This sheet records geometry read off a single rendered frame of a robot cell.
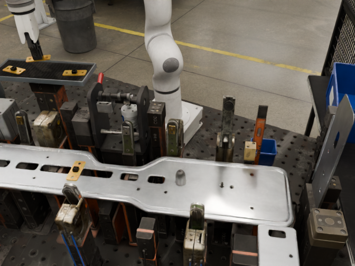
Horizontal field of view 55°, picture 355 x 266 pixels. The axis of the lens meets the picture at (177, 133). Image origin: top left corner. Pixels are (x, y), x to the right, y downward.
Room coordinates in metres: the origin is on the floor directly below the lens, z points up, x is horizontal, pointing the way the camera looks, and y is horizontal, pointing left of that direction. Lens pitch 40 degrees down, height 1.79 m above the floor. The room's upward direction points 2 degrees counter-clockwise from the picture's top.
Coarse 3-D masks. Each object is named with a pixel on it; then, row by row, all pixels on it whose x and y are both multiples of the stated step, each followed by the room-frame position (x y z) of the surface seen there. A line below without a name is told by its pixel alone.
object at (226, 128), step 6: (228, 96) 0.84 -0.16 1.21; (234, 96) 0.84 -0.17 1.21; (228, 102) 0.81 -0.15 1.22; (234, 102) 0.83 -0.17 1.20; (222, 108) 0.83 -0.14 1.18; (228, 108) 0.80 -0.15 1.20; (234, 108) 0.82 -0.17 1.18; (222, 114) 0.83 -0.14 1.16; (228, 114) 0.83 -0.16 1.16; (222, 120) 0.82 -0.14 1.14; (228, 120) 0.83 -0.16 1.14; (222, 126) 0.82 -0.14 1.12; (228, 126) 0.82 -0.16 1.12; (222, 132) 0.81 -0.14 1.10; (228, 132) 0.82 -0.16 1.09; (222, 138) 0.81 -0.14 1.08
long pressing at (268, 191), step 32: (32, 160) 0.82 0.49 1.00; (64, 160) 0.81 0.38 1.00; (96, 160) 0.81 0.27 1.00; (160, 160) 0.80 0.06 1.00; (192, 160) 0.79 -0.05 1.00; (96, 192) 0.67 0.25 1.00; (128, 192) 0.67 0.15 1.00; (160, 192) 0.66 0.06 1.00; (192, 192) 0.66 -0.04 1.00; (224, 192) 0.66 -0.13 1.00; (256, 192) 0.65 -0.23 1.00; (288, 192) 0.65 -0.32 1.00; (256, 224) 0.54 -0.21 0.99; (288, 224) 0.54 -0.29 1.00
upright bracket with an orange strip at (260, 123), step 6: (258, 108) 0.81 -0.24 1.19; (264, 108) 0.81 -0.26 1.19; (258, 114) 0.81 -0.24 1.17; (264, 114) 0.81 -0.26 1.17; (258, 120) 0.81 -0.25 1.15; (264, 120) 0.81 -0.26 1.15; (258, 126) 0.81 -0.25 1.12; (264, 126) 0.81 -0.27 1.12; (258, 138) 0.81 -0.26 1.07; (258, 144) 0.81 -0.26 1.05; (258, 150) 0.81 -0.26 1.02; (258, 156) 0.81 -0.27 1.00; (258, 162) 0.81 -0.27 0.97; (252, 174) 0.81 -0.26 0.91
